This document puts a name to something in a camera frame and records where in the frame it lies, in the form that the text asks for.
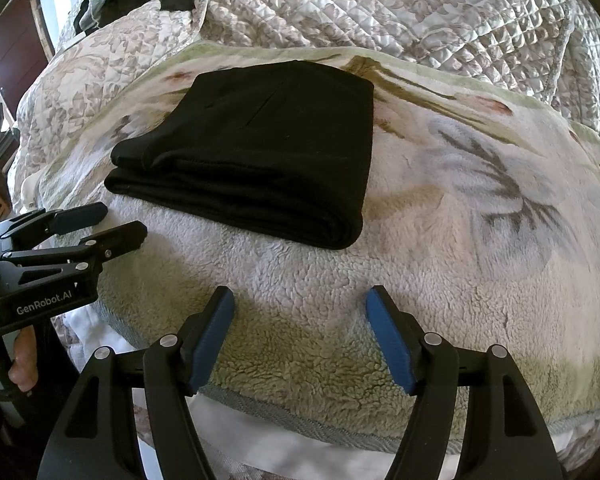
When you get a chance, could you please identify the black pants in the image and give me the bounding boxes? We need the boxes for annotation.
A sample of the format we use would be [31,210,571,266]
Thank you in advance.
[105,61,374,250]

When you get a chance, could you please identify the person's left hand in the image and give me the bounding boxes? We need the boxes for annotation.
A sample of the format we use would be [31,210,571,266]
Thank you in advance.
[8,326,38,393]

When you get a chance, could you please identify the dark red wooden door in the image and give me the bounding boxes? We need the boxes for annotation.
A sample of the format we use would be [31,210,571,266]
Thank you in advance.
[0,0,47,118]

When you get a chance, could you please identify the floral fleece blanket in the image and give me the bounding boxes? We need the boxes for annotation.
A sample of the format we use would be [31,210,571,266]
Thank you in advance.
[15,43,600,451]

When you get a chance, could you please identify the quilted floral bedspread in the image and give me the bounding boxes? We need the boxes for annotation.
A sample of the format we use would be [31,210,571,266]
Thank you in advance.
[8,0,600,210]

